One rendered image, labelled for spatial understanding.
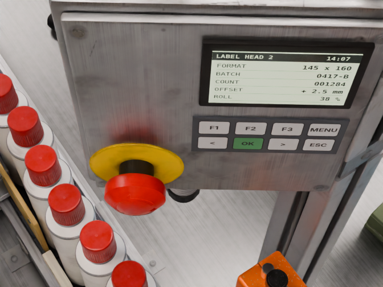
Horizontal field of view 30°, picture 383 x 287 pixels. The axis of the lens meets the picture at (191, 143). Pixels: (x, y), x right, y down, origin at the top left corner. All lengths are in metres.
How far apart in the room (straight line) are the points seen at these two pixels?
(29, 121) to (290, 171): 0.37
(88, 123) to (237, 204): 0.60
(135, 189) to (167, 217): 0.55
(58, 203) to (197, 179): 0.27
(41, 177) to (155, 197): 0.32
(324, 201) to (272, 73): 0.17
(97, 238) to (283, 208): 0.20
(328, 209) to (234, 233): 0.46
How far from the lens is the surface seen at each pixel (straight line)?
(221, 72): 0.36
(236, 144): 0.43
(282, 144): 0.43
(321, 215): 0.53
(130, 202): 0.43
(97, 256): 0.70
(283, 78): 0.36
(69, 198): 0.72
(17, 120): 0.77
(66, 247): 0.77
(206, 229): 0.97
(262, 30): 0.34
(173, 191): 0.70
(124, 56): 0.36
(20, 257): 0.97
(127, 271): 0.68
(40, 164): 0.74
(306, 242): 0.58
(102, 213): 0.84
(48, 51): 1.13
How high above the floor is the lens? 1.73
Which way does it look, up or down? 61 degrees down
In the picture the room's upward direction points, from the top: 3 degrees clockwise
